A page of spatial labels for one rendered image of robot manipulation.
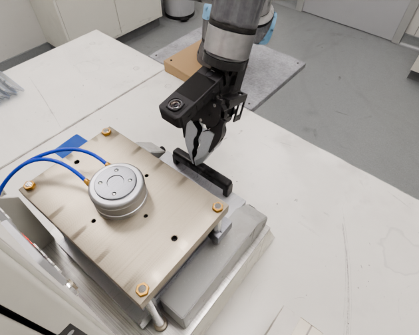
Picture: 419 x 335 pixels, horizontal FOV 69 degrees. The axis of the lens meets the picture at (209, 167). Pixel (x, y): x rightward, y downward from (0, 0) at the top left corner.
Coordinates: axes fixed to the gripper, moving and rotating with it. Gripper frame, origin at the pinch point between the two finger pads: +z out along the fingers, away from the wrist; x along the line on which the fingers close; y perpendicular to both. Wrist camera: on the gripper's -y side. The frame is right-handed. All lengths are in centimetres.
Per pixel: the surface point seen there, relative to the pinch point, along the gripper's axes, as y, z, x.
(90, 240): -24.6, 2.0, -2.0
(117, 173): -17.9, -4.6, 1.0
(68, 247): -21.4, 15.7, 8.6
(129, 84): 40, 17, 63
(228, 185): 2.7, 2.8, -7.3
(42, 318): -38.0, -14.5, -16.4
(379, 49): 290, 5, 14
